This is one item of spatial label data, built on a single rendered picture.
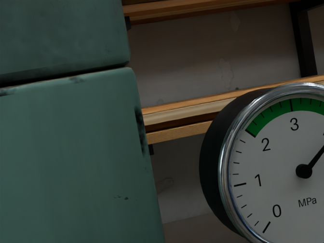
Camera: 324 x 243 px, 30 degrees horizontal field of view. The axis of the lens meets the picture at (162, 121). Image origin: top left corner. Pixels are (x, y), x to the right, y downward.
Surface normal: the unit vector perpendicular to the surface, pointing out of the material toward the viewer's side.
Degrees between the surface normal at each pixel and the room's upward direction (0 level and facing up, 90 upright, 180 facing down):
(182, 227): 0
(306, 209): 90
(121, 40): 90
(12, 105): 90
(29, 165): 90
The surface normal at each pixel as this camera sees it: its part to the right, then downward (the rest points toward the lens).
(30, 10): 0.22, 0.01
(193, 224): -0.18, -0.98
